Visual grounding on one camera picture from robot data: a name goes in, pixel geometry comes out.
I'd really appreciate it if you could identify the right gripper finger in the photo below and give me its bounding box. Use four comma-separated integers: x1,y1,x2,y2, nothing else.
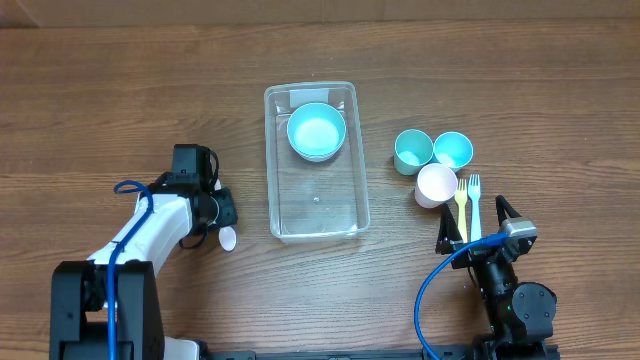
437,203,462,245
495,195,520,223

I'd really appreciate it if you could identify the white plastic spoon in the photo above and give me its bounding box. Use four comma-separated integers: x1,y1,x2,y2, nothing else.
214,180,237,252

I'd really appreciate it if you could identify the teal bowl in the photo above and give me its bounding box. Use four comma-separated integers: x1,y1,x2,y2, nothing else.
295,148,339,162

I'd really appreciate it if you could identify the light blue bowl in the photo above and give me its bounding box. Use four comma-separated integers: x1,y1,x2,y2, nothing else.
287,103,347,153

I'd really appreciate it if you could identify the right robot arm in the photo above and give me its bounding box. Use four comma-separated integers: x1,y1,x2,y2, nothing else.
440,195,560,360

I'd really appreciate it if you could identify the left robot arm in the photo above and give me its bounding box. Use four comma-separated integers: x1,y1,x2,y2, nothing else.
49,144,238,360

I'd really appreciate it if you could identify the clear plastic container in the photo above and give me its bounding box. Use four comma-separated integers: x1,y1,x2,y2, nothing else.
264,81,371,243

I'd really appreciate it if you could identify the light blue right fork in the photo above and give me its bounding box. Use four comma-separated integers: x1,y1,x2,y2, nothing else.
468,174,482,242

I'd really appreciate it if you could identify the yellow fork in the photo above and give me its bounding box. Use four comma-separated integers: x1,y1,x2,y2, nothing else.
454,179,469,243

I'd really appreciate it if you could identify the pink cup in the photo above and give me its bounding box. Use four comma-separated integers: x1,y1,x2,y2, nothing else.
414,163,458,208

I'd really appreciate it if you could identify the blue cup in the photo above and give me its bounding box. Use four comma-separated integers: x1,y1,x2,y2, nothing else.
434,131,474,172

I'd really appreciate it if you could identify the green cup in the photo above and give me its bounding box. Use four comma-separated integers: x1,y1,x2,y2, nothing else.
394,129,434,175

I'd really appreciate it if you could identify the right blue cable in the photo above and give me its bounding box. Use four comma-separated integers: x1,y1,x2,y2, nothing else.
413,231,510,360

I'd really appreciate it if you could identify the blue cable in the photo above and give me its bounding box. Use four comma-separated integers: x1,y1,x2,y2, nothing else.
106,179,155,360
413,231,510,360

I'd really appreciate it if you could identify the left blue cable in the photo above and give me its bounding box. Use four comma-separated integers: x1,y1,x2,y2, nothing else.
106,179,155,360

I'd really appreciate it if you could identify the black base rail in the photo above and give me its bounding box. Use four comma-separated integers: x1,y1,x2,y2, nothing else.
199,344,561,360

